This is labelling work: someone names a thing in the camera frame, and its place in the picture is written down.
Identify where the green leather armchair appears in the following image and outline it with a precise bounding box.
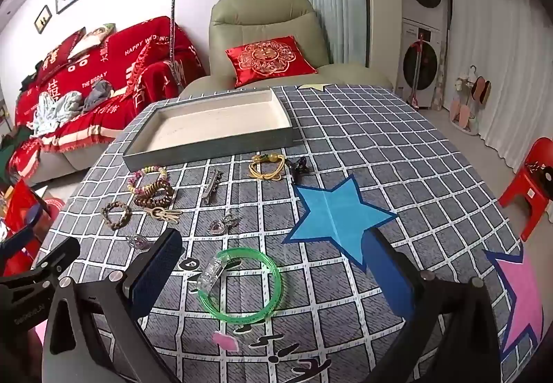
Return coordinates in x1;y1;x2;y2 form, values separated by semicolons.
179;0;394;101

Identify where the small brown bead bracelet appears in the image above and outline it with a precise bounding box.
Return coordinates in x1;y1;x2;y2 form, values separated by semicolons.
101;200;132;231

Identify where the photo print pillow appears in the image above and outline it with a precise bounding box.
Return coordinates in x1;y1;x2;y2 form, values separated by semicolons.
66;22;117;60

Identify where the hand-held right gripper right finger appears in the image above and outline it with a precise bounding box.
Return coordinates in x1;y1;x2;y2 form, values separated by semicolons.
362;227;505;383

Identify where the white washing machine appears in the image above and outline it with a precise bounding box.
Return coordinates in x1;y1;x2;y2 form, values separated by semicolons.
395;18;447;110

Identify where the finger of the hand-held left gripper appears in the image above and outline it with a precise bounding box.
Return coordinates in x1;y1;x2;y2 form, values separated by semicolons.
0;195;49;252
0;236;81;281

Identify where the red plastic stool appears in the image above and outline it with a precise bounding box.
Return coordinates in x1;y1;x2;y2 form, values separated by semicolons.
498;137;553;242

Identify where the grey sofa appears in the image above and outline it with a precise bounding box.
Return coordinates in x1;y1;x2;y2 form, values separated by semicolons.
17;76;130;187

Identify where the pink yellow beaded bracelet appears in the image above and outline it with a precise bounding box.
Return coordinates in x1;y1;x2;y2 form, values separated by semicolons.
128;166;167;194

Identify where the gold hairpin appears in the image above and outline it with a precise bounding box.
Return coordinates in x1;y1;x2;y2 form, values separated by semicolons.
146;206;185;222

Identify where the red mop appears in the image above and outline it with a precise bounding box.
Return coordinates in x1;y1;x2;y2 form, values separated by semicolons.
408;31;427;110

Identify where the grey checked tablecloth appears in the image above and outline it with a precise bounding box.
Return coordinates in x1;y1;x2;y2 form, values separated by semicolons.
32;83;547;383

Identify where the silver heart pendant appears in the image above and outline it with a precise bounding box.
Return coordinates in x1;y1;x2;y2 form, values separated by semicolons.
208;213;241;236

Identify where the red square pillow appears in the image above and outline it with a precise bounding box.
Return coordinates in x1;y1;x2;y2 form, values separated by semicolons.
34;27;87;82

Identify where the red blanket sofa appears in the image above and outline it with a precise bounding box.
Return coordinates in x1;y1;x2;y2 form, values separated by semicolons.
9;16;206;170

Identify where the light blue clothing pile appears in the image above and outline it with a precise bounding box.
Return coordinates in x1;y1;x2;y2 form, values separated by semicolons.
32;91;83;138

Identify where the grey jewelry tray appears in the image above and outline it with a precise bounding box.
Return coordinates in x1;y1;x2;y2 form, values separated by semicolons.
122;88;304;171

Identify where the red tasselled pillow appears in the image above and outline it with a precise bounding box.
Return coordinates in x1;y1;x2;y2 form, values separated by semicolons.
125;37;169;103

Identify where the brown coil bracelet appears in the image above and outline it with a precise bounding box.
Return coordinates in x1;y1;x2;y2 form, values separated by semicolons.
134;178;174;208

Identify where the yellow cord bracelet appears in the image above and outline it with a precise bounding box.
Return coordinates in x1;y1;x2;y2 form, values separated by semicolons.
249;152;287;182

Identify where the green plastic bangle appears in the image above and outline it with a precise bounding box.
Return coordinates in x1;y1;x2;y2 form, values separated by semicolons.
196;247;284;322

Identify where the red embroidered cushion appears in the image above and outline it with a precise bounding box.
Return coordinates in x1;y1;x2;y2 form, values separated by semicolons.
225;36;319;89

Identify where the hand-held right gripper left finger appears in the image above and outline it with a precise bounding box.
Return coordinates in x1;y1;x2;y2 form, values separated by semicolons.
42;228;186;383

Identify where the black claw hair clip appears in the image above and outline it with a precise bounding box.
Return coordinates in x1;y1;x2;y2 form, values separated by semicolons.
288;157;311;185

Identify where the small black picture frame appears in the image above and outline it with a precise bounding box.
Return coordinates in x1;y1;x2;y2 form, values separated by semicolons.
34;5;53;34

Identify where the grey garment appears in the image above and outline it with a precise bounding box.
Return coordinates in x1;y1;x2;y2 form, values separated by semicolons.
82;79;114;112

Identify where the silver hair clip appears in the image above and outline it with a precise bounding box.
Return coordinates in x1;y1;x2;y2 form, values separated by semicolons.
201;169;224;206

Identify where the slipper rack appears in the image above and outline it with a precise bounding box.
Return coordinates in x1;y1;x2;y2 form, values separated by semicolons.
449;65;494;136

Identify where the black gooseneck phone stand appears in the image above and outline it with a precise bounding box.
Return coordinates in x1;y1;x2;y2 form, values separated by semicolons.
167;0;193;91

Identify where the red gift box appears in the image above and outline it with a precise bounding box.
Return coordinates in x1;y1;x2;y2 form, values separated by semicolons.
0;179;66;272

